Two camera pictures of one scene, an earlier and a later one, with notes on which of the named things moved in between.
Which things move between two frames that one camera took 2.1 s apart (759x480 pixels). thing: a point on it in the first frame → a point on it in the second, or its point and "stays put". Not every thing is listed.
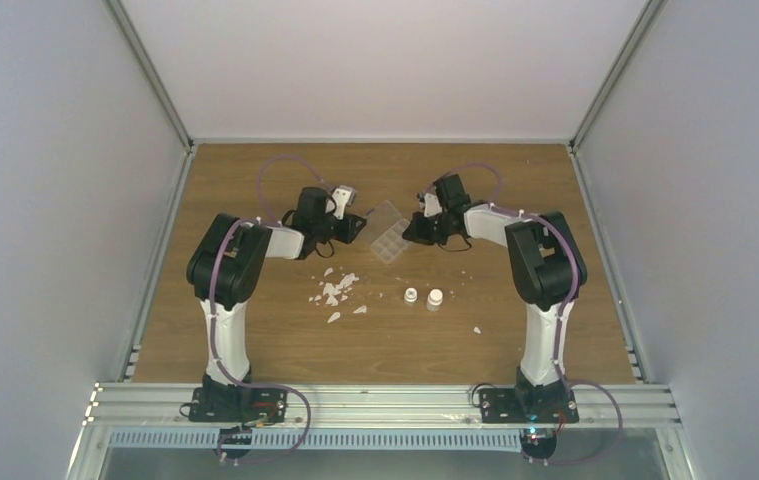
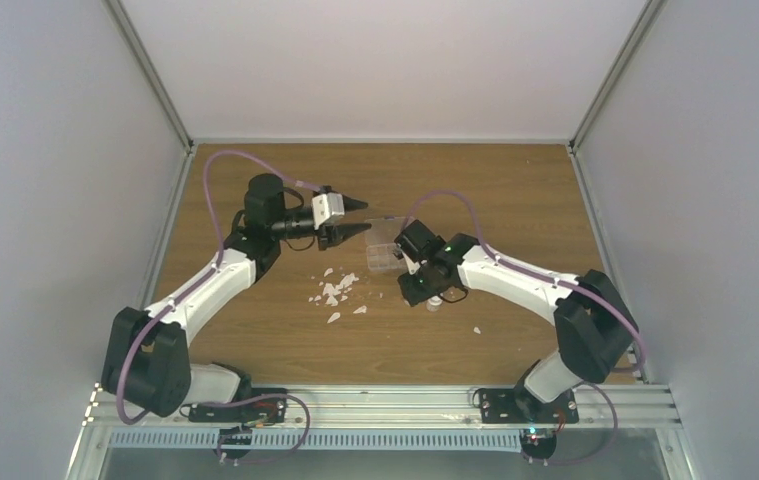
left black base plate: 238,405 stays put
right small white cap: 434,299 stays put
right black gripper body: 417,230 → 408,263
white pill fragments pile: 332,292 stays put
